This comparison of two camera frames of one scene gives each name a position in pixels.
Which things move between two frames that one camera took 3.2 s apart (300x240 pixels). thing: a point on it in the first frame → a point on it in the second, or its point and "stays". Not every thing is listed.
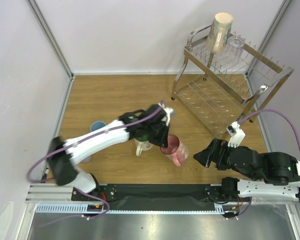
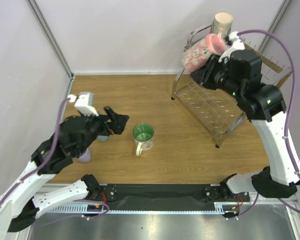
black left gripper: (161, 140) → (118, 122)
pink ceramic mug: (175, 150) → (198, 53)
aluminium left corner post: (51, 38) stays
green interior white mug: (142, 143) stays
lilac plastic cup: (86, 159) stays
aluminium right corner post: (274, 26) stays
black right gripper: (215, 154) → (205, 74)
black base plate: (156, 196) stays
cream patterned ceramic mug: (219, 31) stays
